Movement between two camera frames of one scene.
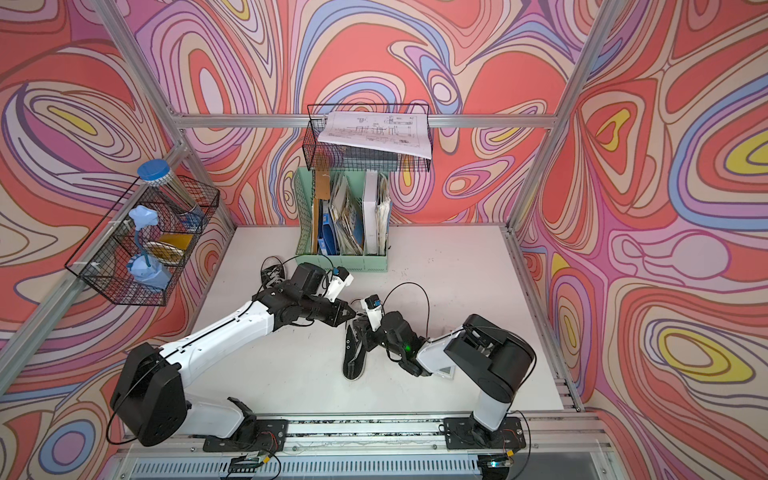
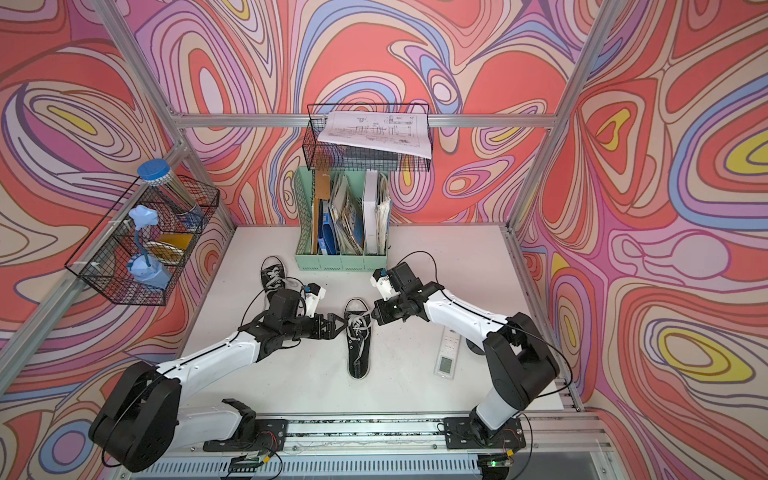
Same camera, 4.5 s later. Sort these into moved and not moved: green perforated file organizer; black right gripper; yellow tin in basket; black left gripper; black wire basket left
Moved: black left gripper; black right gripper
Not moved: yellow tin in basket; black wire basket left; green perforated file organizer
